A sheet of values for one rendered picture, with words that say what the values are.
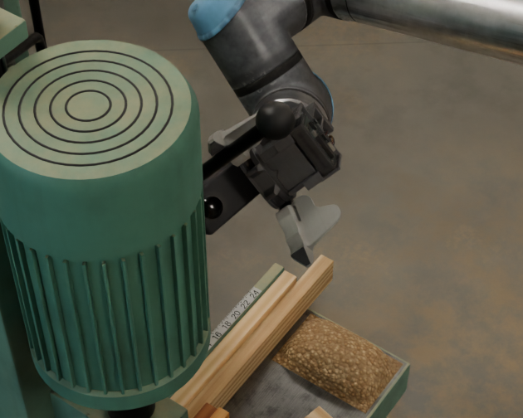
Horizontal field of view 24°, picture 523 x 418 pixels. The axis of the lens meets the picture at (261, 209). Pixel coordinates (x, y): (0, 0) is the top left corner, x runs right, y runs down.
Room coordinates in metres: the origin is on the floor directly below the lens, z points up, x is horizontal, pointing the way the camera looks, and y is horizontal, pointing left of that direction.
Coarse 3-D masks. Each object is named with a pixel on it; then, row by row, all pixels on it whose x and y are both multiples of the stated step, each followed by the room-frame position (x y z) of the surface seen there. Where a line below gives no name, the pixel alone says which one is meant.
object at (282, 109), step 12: (264, 108) 0.78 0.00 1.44; (276, 108) 0.77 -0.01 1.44; (288, 108) 0.78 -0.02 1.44; (264, 120) 0.76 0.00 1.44; (276, 120) 0.76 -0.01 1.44; (288, 120) 0.77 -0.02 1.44; (252, 132) 0.78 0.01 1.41; (264, 132) 0.76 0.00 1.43; (276, 132) 0.76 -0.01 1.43; (288, 132) 0.76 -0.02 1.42; (240, 144) 0.79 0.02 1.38; (252, 144) 0.78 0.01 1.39; (216, 156) 0.81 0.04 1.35; (228, 156) 0.80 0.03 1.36; (204, 168) 0.81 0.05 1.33; (216, 168) 0.81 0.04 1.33
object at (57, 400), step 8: (56, 400) 0.72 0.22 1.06; (64, 400) 0.72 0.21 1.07; (168, 400) 0.72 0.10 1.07; (56, 408) 0.73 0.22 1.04; (64, 408) 0.72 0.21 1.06; (72, 408) 0.71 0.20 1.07; (80, 408) 0.71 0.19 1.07; (88, 408) 0.71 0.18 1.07; (160, 408) 0.71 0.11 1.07; (168, 408) 0.71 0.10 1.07; (176, 408) 0.71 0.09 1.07; (184, 408) 0.71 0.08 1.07; (56, 416) 0.73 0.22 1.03; (64, 416) 0.72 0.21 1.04; (72, 416) 0.71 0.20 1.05; (80, 416) 0.71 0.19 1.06; (88, 416) 0.70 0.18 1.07; (96, 416) 0.70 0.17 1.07; (104, 416) 0.70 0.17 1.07; (152, 416) 0.70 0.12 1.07; (160, 416) 0.70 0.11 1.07; (168, 416) 0.70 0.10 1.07; (176, 416) 0.70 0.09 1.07; (184, 416) 0.70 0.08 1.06
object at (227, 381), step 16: (320, 256) 1.03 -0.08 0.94; (320, 272) 1.00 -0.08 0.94; (304, 288) 0.98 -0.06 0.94; (320, 288) 1.00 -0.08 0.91; (288, 304) 0.95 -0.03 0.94; (304, 304) 0.97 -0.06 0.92; (272, 320) 0.92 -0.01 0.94; (288, 320) 0.94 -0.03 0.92; (256, 336) 0.90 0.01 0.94; (272, 336) 0.91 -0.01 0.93; (240, 352) 0.87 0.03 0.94; (256, 352) 0.88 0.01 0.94; (224, 368) 0.85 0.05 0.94; (240, 368) 0.85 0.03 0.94; (256, 368) 0.88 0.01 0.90; (208, 384) 0.83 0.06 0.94; (224, 384) 0.83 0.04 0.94; (240, 384) 0.85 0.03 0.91; (208, 400) 0.81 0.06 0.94; (224, 400) 0.82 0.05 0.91; (192, 416) 0.78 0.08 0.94
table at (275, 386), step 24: (312, 312) 0.97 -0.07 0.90; (288, 336) 0.93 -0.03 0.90; (264, 360) 0.89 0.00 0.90; (264, 384) 0.86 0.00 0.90; (288, 384) 0.86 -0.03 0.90; (312, 384) 0.86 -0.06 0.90; (240, 408) 0.82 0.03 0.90; (264, 408) 0.82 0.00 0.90; (288, 408) 0.82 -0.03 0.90; (312, 408) 0.82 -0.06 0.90; (336, 408) 0.82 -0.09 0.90; (384, 408) 0.84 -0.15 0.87
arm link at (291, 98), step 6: (288, 90) 1.00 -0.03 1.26; (294, 90) 1.01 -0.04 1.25; (270, 96) 1.00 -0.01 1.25; (276, 96) 0.99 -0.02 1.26; (282, 96) 0.98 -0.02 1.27; (288, 96) 0.98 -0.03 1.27; (294, 96) 0.98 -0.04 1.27; (300, 96) 0.99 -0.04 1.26; (306, 96) 1.00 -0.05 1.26; (264, 102) 0.98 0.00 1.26; (288, 102) 0.97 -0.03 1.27; (294, 102) 0.97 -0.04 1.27; (300, 102) 0.97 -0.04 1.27; (306, 102) 0.97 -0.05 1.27; (258, 108) 0.98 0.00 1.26; (252, 114) 0.97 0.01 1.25; (324, 114) 0.98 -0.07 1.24
